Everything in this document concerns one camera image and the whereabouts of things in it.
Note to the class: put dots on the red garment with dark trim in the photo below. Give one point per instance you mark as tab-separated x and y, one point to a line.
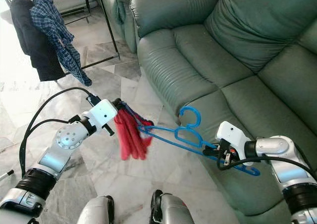
131	140

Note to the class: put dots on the blue plastic hanger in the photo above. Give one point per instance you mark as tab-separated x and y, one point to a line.
199	119

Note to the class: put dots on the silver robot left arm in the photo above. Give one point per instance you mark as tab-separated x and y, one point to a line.
59	157

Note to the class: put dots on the silver robot right leg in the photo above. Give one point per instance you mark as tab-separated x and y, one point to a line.
178	211

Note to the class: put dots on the silver robot leg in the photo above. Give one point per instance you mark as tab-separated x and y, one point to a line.
178	211
94	211

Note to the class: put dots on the silver robot left leg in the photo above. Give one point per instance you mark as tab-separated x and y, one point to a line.
94	211

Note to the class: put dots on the green leather sofa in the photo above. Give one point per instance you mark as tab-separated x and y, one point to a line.
228	45

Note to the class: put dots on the black metal clothes rack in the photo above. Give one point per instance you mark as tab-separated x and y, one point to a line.
108	26

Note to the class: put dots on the dark navy hanging garment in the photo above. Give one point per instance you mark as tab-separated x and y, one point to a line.
37	45

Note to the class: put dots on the blue plaid shirt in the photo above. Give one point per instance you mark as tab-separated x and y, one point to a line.
57	30

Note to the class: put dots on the green leather armchair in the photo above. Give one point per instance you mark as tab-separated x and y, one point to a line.
119	11

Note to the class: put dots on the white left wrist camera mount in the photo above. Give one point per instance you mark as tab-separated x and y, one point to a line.
104	114

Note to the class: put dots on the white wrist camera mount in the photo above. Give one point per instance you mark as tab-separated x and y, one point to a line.
104	114
233	134

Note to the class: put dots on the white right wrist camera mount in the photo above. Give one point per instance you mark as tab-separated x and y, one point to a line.
233	134

